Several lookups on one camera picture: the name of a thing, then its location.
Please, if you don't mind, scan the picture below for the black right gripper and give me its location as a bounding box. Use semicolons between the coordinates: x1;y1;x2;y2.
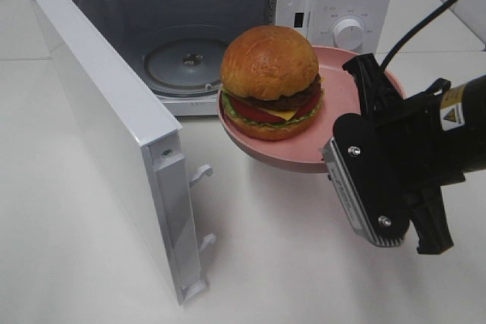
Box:
341;53;465;255

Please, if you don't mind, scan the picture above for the pink round plate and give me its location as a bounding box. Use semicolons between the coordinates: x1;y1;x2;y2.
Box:
216;45;408;173

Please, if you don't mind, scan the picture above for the burger with bun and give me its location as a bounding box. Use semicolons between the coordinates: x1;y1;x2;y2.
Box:
220;25;323;141

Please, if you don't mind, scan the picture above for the white microwave door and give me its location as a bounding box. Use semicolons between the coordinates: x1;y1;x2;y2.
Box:
31;0;216;304

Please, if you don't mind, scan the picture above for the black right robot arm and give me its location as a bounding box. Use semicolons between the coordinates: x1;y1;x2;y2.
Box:
323;54;485;254

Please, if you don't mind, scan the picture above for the white upper microwave knob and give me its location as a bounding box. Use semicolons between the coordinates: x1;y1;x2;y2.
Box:
332;16;365;51

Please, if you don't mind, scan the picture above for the glass microwave turntable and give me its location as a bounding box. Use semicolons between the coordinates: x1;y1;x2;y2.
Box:
143;24;229;98

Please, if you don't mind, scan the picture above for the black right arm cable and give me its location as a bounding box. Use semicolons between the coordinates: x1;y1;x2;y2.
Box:
379;0;486;71

